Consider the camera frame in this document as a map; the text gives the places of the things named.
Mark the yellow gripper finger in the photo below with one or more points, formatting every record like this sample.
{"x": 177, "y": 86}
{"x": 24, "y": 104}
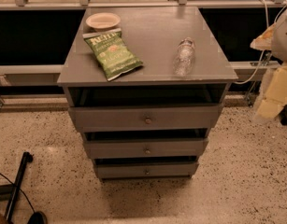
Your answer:
{"x": 264, "y": 41}
{"x": 273, "y": 94}

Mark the grey bottom drawer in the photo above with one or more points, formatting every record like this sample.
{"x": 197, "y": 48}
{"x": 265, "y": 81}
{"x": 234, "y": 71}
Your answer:
{"x": 136, "y": 171}

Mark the grey drawer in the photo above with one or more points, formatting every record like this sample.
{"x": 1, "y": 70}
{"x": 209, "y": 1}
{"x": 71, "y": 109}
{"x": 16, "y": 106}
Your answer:
{"x": 145, "y": 148}
{"x": 136, "y": 171}
{"x": 144, "y": 118}

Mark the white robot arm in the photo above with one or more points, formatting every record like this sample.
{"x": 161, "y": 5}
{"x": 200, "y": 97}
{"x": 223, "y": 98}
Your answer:
{"x": 279, "y": 42}

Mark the grey top drawer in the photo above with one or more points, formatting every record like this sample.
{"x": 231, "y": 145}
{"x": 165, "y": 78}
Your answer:
{"x": 144, "y": 118}

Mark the grey wooden drawer cabinet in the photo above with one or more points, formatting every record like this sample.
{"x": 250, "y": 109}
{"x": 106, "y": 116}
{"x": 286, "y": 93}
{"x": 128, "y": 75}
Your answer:
{"x": 153, "y": 34}

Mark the grey middle drawer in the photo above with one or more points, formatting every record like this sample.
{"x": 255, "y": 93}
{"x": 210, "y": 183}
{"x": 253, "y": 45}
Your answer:
{"x": 145, "y": 148}

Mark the dark cabinet at right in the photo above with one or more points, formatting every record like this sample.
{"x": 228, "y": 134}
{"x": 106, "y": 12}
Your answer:
{"x": 286, "y": 112}

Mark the clear plastic water bottle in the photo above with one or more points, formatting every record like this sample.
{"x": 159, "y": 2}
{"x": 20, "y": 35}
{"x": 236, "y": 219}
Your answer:
{"x": 184, "y": 59}

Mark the green chip bag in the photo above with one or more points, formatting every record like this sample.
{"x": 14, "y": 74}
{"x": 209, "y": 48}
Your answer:
{"x": 111, "y": 52}

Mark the beige paper bowl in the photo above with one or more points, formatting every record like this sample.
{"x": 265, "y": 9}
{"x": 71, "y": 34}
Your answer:
{"x": 103, "y": 21}

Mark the black round foot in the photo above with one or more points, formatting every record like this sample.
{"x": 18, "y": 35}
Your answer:
{"x": 37, "y": 218}

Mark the black stand leg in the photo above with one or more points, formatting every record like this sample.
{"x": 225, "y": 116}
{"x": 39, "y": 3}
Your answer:
{"x": 10, "y": 192}

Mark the metal railing frame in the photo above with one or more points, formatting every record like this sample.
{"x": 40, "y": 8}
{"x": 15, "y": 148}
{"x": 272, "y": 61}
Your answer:
{"x": 36, "y": 36}

